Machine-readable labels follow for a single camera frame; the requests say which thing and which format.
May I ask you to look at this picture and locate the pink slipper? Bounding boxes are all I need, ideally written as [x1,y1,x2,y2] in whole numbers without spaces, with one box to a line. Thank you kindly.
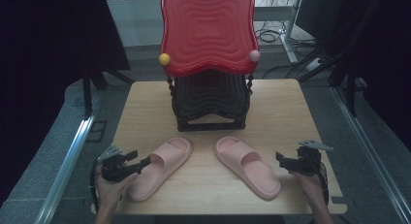
[126,137,193,203]
[214,135,282,201]

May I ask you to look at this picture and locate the black floor plate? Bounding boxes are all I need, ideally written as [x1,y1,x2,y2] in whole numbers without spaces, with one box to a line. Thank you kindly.
[84,119,109,144]

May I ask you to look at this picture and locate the person's right hand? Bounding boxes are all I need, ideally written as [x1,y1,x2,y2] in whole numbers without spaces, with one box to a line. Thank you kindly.
[290,169,328,207]

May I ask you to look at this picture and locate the person's left hand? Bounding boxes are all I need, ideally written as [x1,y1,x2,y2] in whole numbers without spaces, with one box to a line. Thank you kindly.
[95,165,139,209]

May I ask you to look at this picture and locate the pink ball knob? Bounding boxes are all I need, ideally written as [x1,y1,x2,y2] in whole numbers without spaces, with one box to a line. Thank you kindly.
[248,49,262,63]

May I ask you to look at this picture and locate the black floor cables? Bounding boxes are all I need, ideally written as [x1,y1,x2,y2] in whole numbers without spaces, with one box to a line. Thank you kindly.
[254,19,319,80]

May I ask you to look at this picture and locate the black curtain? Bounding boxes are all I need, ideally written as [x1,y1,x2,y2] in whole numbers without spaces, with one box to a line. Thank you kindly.
[295,0,411,143]
[0,0,132,207]

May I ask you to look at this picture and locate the yellow ball knob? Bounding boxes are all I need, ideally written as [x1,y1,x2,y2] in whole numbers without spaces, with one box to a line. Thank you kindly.
[158,52,172,66]

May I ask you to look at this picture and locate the aluminium rail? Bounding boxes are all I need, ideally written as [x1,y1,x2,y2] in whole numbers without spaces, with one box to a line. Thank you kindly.
[33,88,105,224]
[332,85,411,224]

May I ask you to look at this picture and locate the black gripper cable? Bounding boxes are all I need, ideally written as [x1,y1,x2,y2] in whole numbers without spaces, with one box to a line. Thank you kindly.
[317,161,332,207]
[88,156,102,214]

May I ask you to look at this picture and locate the white desk frame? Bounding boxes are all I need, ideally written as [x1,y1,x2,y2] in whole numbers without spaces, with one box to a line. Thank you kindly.
[253,0,304,65]

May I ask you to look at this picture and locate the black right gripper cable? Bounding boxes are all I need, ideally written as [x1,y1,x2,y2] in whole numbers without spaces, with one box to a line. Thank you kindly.
[317,161,332,207]

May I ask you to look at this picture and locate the black metal stand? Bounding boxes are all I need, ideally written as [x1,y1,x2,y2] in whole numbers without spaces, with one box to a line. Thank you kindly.
[297,0,387,119]
[81,68,136,118]

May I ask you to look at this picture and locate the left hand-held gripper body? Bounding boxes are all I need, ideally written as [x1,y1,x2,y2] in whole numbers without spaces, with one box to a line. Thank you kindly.
[97,144,143,183]

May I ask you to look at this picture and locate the red and black shoe rack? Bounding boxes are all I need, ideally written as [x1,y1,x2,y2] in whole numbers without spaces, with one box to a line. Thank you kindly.
[159,0,261,133]

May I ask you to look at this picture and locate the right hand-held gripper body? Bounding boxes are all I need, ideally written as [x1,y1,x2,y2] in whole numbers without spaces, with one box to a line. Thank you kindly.
[288,139,335,177]

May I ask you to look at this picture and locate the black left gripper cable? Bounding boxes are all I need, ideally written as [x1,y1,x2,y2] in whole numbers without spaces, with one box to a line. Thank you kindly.
[88,156,102,214]

